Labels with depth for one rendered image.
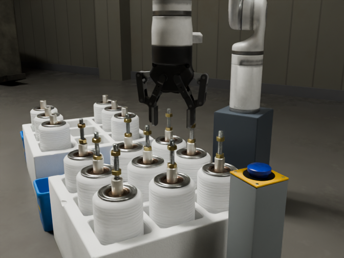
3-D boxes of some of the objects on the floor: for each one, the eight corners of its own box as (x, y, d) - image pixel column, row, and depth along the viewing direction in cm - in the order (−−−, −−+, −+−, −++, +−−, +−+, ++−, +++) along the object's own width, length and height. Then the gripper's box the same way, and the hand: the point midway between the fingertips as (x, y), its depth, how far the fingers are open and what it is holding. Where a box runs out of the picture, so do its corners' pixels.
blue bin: (130, 195, 125) (129, 162, 121) (143, 210, 115) (142, 174, 112) (36, 216, 112) (32, 179, 108) (42, 234, 102) (37, 194, 99)
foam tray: (178, 205, 119) (179, 152, 114) (262, 276, 86) (267, 206, 81) (54, 237, 101) (47, 176, 96) (98, 343, 68) (92, 258, 63)
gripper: (126, 41, 66) (128, 128, 71) (210, 43, 63) (207, 134, 67) (139, 40, 73) (141, 119, 78) (215, 41, 70) (213, 123, 74)
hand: (172, 119), depth 72 cm, fingers open, 6 cm apart
